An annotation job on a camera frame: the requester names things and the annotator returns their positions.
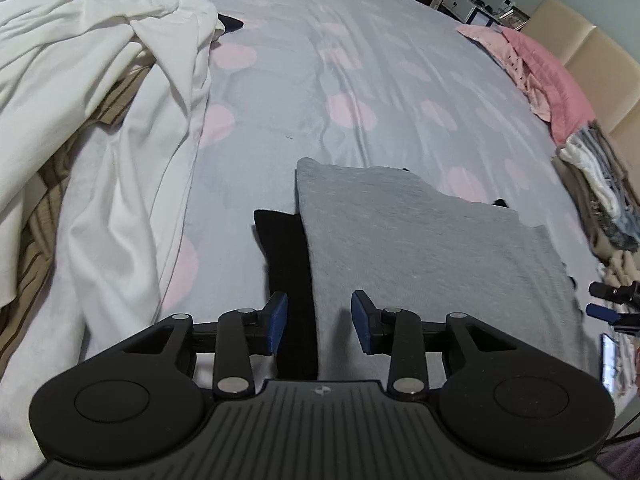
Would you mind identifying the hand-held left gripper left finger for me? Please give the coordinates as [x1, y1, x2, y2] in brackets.
[120, 291, 290, 401]

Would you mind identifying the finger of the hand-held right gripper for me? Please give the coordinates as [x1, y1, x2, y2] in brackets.
[589, 280, 640, 306]
[586, 303, 640, 335]

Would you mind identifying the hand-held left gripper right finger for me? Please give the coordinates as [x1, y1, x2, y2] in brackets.
[351, 290, 518, 401]

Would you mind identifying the grey shirt with black sleeves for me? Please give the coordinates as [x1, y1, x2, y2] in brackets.
[252, 156, 588, 381]

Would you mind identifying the stack of folded clothes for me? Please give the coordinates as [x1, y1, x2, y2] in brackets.
[552, 125, 640, 396]

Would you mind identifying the smartphone with lit screen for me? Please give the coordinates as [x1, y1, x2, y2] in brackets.
[599, 332, 619, 397]

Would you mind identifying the white T-shirt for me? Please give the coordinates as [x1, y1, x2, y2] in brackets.
[65, 57, 212, 346]

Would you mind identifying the pink quilted pillow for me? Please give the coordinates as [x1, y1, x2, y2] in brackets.
[500, 26, 597, 147]

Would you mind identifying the beige padded headboard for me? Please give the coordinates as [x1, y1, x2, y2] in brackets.
[520, 0, 640, 161]

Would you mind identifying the bed with polka dot sheet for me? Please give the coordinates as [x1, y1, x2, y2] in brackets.
[155, 0, 616, 386]

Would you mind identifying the light pink cloth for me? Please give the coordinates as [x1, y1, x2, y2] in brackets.
[457, 24, 553, 122]

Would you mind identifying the small black cloth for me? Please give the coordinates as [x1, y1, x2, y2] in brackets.
[212, 12, 244, 36]

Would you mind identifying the white cotton shirt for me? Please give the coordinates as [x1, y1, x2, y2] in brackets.
[0, 0, 218, 311]

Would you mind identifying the picture frame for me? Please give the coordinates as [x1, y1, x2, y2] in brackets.
[495, 5, 530, 32]

